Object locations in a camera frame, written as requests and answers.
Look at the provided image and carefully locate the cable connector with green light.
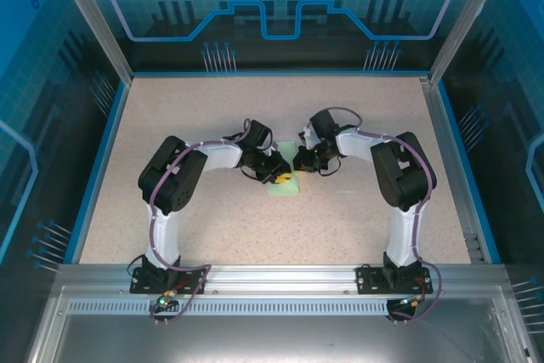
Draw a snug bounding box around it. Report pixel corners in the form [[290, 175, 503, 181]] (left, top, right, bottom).
[[393, 294, 428, 309], [151, 290, 180, 312]]

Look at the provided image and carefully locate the aluminium side rail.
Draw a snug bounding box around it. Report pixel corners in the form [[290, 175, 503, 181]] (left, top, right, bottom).
[[418, 76, 485, 264]]

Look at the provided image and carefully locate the aluminium frame post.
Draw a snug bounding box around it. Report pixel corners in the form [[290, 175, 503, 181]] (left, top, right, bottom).
[[46, 0, 135, 83], [427, 0, 503, 84]]

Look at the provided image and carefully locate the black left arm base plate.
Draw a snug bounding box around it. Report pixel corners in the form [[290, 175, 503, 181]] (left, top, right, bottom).
[[130, 266, 207, 295]]

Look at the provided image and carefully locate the thin black right gripper cable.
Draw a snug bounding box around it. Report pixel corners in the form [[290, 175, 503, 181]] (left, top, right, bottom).
[[318, 154, 343, 177]]

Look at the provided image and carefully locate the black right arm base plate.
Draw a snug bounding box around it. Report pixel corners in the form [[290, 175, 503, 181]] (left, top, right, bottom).
[[355, 266, 434, 295]]

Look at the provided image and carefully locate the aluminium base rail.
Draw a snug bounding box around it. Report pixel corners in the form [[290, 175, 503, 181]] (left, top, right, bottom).
[[54, 264, 511, 296]]

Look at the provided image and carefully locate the slotted metal cable duct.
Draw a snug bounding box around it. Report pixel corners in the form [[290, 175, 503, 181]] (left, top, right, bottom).
[[67, 301, 490, 317]]

